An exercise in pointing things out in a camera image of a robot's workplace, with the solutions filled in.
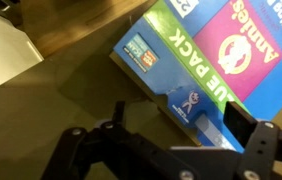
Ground blue snack cardboard box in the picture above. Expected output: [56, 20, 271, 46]
[109, 0, 282, 154]

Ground white lower cabinet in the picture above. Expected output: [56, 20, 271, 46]
[0, 8, 45, 97]

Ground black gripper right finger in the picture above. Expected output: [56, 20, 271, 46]
[223, 100, 282, 180]

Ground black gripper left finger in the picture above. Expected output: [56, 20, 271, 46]
[42, 100, 195, 180]

